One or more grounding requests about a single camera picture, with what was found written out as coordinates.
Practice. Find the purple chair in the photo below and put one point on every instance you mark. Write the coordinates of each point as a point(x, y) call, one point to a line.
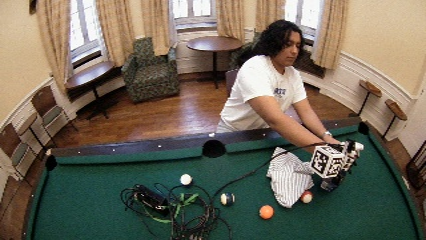
point(231, 80)

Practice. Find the white framed window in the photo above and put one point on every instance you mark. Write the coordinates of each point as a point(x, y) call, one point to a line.
point(301, 16)
point(84, 30)
point(194, 13)

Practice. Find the silver wristwatch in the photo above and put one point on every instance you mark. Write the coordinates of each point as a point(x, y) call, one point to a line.
point(328, 134)

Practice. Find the black electronics box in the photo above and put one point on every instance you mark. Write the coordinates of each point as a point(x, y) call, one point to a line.
point(151, 199)

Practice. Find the blue striped billiard ball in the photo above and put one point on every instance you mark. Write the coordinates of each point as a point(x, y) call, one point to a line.
point(228, 199)

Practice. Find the white glove camera mount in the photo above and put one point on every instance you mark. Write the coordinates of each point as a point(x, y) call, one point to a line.
point(355, 149)

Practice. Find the wooden chair with grey cushion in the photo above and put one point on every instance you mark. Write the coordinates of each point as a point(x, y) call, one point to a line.
point(49, 110)
point(18, 148)

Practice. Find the the person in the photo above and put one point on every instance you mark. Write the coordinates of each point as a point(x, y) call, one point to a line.
point(262, 86)

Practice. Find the small wooden wall shelf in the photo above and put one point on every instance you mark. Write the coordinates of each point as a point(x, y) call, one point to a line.
point(396, 109)
point(371, 88)

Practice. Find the wooden half-round side table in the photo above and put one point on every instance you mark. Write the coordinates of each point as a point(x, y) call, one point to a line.
point(88, 76)

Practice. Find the orange billiard ball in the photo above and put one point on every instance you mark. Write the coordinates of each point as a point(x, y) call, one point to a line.
point(267, 212)

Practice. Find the dark patterned armchair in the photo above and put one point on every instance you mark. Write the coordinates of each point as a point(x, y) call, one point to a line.
point(311, 65)

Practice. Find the dark wall frame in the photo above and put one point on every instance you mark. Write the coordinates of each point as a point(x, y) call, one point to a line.
point(34, 6)

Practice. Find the white cube of black markers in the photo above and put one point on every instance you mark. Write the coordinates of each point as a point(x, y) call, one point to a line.
point(328, 160)

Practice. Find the green patterned armchair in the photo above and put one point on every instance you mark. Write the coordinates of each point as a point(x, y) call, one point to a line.
point(150, 71)

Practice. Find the red striped billiard ball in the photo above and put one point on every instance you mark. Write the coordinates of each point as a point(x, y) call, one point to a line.
point(307, 197)

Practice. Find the white striped cloth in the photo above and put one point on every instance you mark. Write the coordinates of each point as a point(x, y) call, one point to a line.
point(288, 181)

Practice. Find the white cue ball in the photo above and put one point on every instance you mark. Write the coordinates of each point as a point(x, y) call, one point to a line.
point(186, 179)

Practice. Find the round wooden pedestal table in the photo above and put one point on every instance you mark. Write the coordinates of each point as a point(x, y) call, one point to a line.
point(215, 45)

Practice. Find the dark wooden pool table rail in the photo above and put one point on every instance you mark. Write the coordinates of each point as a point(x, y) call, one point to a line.
point(168, 144)

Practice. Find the black rack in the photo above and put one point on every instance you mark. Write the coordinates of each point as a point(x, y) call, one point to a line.
point(417, 166)

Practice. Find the beige window curtains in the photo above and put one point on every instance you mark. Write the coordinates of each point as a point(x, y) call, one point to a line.
point(55, 40)

